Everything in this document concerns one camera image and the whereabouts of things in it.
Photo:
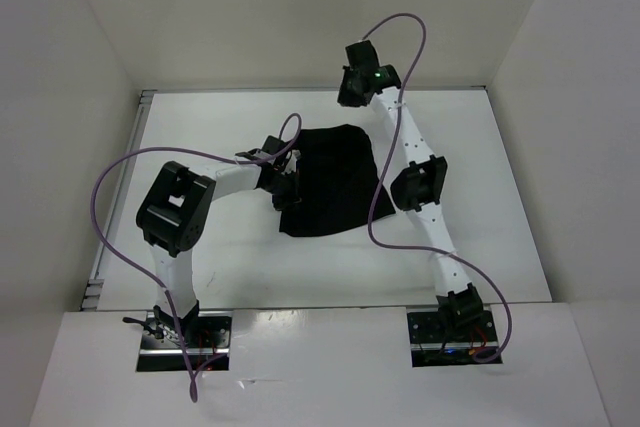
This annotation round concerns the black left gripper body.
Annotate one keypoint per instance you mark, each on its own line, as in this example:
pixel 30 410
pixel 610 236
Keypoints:
pixel 280 180

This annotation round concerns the black skirt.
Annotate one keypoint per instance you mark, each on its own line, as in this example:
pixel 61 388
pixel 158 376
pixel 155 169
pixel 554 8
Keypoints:
pixel 338 177

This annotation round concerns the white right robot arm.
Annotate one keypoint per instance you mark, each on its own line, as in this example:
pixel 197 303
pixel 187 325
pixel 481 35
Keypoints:
pixel 417 188

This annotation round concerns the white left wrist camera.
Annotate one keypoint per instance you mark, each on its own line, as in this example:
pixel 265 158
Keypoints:
pixel 290 166

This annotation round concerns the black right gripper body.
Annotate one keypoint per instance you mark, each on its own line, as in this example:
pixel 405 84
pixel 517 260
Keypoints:
pixel 346 94

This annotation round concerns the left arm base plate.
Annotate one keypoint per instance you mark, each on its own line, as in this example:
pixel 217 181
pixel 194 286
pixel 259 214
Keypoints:
pixel 159 350

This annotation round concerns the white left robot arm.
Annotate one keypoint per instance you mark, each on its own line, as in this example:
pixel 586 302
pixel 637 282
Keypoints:
pixel 173 215

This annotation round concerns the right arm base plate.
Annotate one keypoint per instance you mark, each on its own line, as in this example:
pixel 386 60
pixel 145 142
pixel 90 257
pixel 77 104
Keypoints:
pixel 432 346

